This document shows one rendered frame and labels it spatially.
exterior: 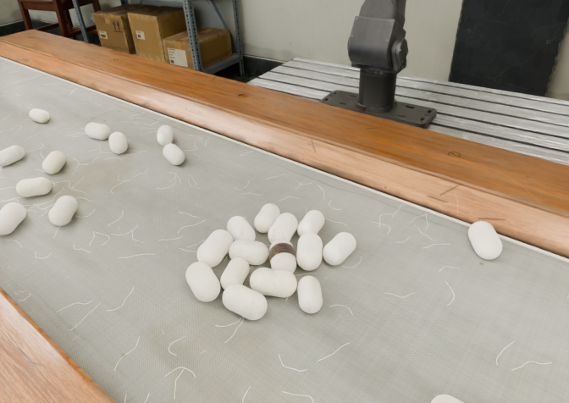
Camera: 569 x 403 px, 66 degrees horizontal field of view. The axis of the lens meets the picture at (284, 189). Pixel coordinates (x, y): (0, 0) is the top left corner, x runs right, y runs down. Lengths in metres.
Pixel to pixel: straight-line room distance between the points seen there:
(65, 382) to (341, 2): 2.45
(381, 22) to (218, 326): 0.53
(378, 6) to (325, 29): 1.96
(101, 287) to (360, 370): 0.21
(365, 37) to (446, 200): 0.36
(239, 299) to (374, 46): 0.50
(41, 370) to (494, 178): 0.40
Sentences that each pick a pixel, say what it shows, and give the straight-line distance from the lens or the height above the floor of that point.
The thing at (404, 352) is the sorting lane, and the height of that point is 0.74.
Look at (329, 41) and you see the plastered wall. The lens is 2.70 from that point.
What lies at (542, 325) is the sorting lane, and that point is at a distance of 0.37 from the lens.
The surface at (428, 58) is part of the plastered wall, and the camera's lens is 2.48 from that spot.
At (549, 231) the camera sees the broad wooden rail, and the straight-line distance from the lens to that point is 0.43.
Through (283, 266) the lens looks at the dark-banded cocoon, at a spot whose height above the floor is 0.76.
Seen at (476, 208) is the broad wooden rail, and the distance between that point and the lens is 0.44.
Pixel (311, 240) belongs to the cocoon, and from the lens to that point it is 0.36.
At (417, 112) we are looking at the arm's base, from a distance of 0.79.
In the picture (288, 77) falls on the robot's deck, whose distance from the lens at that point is 0.98.
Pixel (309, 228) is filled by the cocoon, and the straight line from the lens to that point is 0.38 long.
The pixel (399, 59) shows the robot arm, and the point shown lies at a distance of 0.73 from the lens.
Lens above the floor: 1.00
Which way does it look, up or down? 34 degrees down
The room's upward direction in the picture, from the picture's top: 3 degrees counter-clockwise
